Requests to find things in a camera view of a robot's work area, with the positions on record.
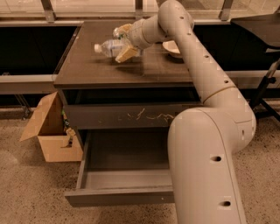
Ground scratched grey top drawer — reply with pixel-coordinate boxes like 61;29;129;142
64;103;201;130

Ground dark side table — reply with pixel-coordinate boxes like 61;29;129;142
230;13;280;49

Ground crushed green can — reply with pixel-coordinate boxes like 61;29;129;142
113;27;123;39

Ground blue label plastic bottle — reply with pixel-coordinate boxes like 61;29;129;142
94;39;143;58

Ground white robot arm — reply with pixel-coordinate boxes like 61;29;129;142
116;0;256;224

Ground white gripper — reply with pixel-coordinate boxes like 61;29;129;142
115;19;151;63

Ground black rolling stand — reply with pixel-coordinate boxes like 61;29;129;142
248;58;280;122

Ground white paper bowl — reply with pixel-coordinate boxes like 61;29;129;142
163;40;182;59

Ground open cardboard box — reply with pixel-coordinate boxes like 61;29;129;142
20;92;83;162

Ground grey drawer cabinet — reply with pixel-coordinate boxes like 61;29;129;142
54;20;202;144

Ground open grey middle drawer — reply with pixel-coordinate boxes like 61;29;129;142
65;128;174;207

